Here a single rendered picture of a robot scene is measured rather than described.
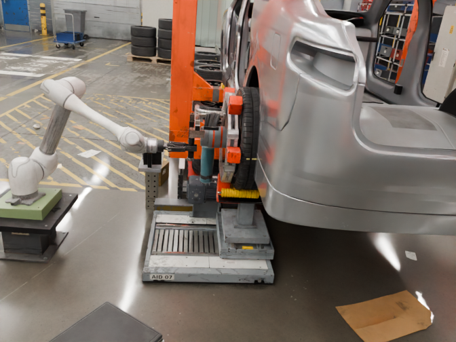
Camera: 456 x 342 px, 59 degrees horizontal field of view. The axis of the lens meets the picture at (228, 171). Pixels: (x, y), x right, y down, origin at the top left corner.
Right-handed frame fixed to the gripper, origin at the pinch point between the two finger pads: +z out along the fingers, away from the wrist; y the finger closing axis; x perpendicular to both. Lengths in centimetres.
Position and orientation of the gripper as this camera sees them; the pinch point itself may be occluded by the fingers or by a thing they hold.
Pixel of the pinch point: (191, 147)
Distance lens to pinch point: 246.3
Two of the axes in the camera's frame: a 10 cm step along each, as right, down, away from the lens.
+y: 0.8, 3.9, -9.2
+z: 9.9, 0.5, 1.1
